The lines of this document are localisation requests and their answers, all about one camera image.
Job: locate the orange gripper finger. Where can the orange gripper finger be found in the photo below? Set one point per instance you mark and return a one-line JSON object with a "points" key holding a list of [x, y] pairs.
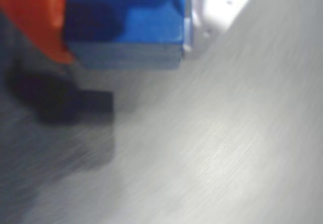
{"points": [[35, 9]]}

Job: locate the blue cube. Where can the blue cube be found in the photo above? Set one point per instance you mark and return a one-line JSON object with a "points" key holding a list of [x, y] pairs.
{"points": [[151, 27]]}

